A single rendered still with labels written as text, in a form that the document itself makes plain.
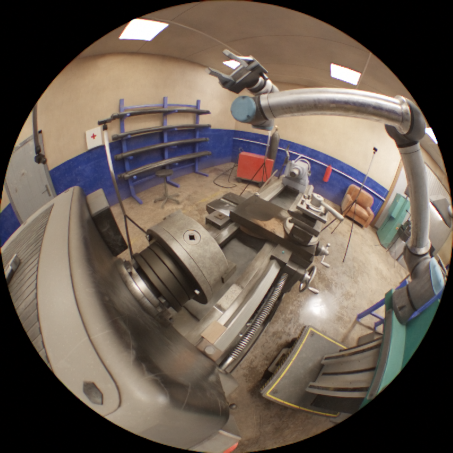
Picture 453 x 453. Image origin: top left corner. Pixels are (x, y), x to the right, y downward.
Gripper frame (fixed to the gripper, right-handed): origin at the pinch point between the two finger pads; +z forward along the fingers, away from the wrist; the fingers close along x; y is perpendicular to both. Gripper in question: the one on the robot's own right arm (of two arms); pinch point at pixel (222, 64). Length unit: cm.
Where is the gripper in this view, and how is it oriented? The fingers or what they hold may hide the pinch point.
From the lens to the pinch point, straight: 43.2
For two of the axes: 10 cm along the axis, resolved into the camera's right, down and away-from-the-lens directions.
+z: -6.0, 4.7, -6.4
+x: -6.6, 1.6, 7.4
